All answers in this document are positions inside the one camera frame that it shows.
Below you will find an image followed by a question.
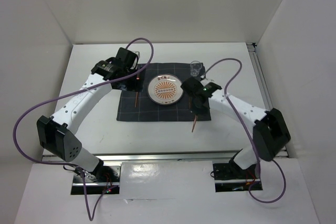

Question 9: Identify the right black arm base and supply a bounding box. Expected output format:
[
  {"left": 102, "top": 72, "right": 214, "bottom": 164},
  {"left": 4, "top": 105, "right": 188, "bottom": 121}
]
[{"left": 210, "top": 163, "right": 263, "bottom": 193}]

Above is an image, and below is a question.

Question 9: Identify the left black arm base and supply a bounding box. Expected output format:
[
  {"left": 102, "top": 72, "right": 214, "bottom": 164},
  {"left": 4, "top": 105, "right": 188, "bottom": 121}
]
[{"left": 63, "top": 163, "right": 121, "bottom": 195}]

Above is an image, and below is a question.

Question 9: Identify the copper fork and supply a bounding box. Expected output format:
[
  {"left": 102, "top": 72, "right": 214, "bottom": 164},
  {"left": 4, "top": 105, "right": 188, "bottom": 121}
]
[{"left": 134, "top": 76, "right": 140, "bottom": 109}]

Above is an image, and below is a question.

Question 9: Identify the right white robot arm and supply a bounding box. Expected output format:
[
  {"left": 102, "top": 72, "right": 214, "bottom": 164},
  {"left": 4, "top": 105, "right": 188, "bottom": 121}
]
[{"left": 181, "top": 77, "right": 291, "bottom": 178}]

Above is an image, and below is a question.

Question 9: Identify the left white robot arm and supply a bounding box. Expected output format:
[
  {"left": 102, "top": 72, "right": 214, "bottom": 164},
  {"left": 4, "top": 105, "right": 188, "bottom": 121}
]
[{"left": 37, "top": 48, "right": 142, "bottom": 182}]

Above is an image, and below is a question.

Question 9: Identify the copper knife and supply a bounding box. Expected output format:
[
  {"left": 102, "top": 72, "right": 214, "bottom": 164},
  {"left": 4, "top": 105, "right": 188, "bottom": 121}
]
[{"left": 191, "top": 114, "right": 198, "bottom": 133}]

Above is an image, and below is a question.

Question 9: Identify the copper spoon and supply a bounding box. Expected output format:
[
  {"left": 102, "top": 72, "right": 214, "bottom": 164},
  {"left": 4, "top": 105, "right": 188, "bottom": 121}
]
[{"left": 188, "top": 97, "right": 192, "bottom": 110}]

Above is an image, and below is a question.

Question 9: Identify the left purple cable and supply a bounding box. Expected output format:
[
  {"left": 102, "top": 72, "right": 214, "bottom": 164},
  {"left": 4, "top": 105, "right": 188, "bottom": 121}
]
[{"left": 12, "top": 37, "right": 154, "bottom": 221}]

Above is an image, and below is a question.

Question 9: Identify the orange sunburst plate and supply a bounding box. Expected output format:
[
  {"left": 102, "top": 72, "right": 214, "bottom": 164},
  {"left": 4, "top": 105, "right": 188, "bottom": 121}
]
[{"left": 147, "top": 74, "right": 184, "bottom": 105}]

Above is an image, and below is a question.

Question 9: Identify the clear drinking glass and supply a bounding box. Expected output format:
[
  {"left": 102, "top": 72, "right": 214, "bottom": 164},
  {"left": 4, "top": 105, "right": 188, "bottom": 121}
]
[{"left": 190, "top": 60, "right": 203, "bottom": 77}]

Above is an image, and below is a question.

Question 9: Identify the front aluminium rail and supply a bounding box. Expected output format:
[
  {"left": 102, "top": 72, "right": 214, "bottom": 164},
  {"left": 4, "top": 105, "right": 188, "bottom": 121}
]
[{"left": 40, "top": 148, "right": 288, "bottom": 164}]

